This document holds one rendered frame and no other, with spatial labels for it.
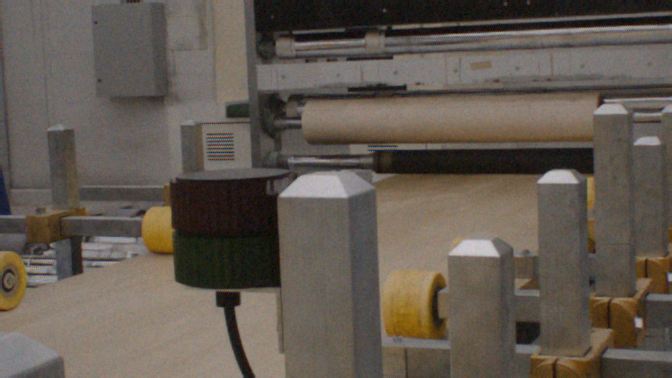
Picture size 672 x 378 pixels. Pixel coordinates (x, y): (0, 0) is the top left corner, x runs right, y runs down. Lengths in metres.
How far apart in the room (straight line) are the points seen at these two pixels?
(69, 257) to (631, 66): 1.49
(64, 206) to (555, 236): 1.38
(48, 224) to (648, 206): 1.10
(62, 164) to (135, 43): 8.50
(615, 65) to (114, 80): 8.10
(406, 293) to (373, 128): 1.93
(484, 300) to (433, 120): 2.44
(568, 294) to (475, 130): 2.17
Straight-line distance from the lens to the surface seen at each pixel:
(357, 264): 0.55
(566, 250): 1.03
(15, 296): 1.75
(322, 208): 0.54
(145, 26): 10.69
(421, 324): 1.37
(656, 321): 1.33
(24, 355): 0.34
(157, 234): 2.10
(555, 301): 1.04
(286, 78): 3.36
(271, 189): 0.56
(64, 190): 2.27
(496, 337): 0.79
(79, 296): 1.80
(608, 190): 1.27
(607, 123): 1.27
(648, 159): 1.52
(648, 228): 1.53
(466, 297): 0.79
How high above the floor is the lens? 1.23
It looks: 6 degrees down
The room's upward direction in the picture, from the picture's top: 2 degrees counter-clockwise
